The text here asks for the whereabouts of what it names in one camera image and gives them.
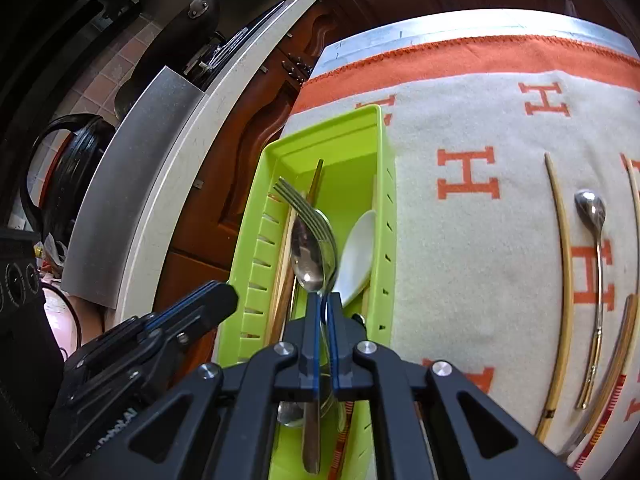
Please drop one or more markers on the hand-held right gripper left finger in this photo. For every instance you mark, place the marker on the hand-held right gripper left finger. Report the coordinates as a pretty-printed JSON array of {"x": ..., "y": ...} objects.
[{"x": 312, "y": 340}]

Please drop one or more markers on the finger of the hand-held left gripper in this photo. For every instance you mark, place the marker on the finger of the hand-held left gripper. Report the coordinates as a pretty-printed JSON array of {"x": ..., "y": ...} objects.
[{"x": 200, "y": 310}]

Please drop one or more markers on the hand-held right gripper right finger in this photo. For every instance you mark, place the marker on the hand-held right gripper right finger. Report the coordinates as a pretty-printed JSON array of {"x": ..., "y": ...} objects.
[{"x": 336, "y": 340}]

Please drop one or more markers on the plain wooden chopstick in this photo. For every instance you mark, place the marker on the plain wooden chopstick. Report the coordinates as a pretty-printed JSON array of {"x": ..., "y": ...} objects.
[{"x": 280, "y": 285}]

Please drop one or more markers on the large steel spoon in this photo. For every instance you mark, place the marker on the large steel spoon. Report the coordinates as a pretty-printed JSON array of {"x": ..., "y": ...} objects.
[{"x": 307, "y": 260}]

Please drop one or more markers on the white ceramic spoon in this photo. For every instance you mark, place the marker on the white ceramic spoon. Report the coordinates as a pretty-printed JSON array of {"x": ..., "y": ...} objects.
[{"x": 357, "y": 255}]

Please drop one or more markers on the steel fork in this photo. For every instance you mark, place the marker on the steel fork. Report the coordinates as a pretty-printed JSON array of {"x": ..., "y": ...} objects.
[{"x": 300, "y": 205}]

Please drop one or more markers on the dark brown chopstick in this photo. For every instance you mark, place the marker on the dark brown chopstick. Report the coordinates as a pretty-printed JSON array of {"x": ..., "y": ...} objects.
[{"x": 315, "y": 177}]

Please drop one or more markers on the green plastic utensil tray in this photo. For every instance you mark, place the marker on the green plastic utensil tray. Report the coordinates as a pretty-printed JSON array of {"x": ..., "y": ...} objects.
[{"x": 350, "y": 160}]

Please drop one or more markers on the bamboo chopstick red end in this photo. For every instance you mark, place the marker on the bamboo chopstick red end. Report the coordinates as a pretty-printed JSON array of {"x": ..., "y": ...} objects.
[{"x": 565, "y": 270}]

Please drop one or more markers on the cream chopstick red striped end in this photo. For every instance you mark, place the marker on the cream chopstick red striped end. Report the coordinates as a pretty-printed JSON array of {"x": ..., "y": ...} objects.
[
  {"x": 344, "y": 440},
  {"x": 617, "y": 355}
]

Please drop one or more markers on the pink container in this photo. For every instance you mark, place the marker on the pink container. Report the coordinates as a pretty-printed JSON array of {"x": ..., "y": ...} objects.
[{"x": 60, "y": 315}]

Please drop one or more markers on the stainless steel panel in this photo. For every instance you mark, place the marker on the stainless steel panel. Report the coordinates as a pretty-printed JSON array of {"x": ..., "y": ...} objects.
[{"x": 140, "y": 160}]

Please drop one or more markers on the white kitchen countertop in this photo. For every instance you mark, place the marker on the white kitchen countertop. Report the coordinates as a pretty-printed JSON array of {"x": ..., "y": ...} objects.
[{"x": 200, "y": 125}]

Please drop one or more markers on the black round cooker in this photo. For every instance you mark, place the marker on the black round cooker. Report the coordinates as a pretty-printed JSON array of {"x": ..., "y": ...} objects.
[{"x": 65, "y": 160}]

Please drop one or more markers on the brown wooden kitchen cabinets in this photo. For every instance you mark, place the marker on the brown wooden kitchen cabinets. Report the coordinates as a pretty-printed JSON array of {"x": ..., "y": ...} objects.
[{"x": 260, "y": 100}]

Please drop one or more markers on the orange and white printed blanket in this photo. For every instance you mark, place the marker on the orange and white printed blanket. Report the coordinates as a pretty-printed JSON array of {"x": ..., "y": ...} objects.
[{"x": 475, "y": 110}]

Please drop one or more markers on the black wok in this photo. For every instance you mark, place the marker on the black wok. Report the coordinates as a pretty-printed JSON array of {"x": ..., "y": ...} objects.
[{"x": 190, "y": 25}]

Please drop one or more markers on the black glass cooktop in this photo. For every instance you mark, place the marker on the black glass cooktop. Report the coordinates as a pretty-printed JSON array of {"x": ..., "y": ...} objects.
[{"x": 240, "y": 25}]

